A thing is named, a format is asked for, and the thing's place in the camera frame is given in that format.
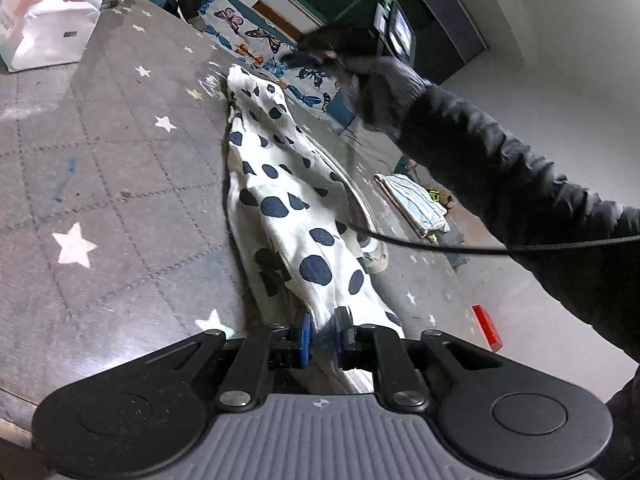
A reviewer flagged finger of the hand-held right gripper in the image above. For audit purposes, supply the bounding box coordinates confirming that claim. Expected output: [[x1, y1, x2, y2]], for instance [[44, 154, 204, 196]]
[[282, 29, 346, 68]]

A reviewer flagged red plastic box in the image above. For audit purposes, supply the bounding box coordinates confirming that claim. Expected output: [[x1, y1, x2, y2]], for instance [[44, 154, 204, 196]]
[[472, 304, 504, 352]]

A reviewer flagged grey star print mat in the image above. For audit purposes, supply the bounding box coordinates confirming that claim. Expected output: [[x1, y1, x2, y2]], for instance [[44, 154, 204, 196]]
[[0, 0, 501, 411]]

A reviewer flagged white navy polka dot cloth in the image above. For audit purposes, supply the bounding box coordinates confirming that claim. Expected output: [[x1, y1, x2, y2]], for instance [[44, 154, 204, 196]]
[[222, 64, 407, 395]]

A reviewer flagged person's right hand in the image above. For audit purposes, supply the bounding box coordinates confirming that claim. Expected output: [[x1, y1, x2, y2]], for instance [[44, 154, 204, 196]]
[[334, 54, 434, 133]]

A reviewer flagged blue floor sofa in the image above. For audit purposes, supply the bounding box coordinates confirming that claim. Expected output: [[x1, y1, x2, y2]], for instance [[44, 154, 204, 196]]
[[125, 0, 363, 128]]

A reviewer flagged butterfly print pillow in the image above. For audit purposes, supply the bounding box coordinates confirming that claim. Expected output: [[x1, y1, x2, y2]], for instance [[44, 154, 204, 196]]
[[197, 0, 347, 111]]

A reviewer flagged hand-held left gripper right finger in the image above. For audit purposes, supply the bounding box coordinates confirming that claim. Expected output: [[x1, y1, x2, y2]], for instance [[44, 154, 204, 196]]
[[334, 306, 502, 412]]

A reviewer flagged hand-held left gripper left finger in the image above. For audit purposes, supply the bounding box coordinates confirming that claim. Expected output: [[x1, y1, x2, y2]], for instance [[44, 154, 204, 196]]
[[144, 313, 316, 412]]

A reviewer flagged white tissue pack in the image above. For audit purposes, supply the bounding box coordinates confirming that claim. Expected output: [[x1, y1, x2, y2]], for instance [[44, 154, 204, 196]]
[[0, 0, 107, 73]]

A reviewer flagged black cable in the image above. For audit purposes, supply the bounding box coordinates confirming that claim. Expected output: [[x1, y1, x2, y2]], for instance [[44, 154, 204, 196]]
[[349, 220, 640, 257]]

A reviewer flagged striped folded blanket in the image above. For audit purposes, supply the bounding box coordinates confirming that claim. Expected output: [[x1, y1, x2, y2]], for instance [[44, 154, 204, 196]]
[[374, 172, 451, 239]]

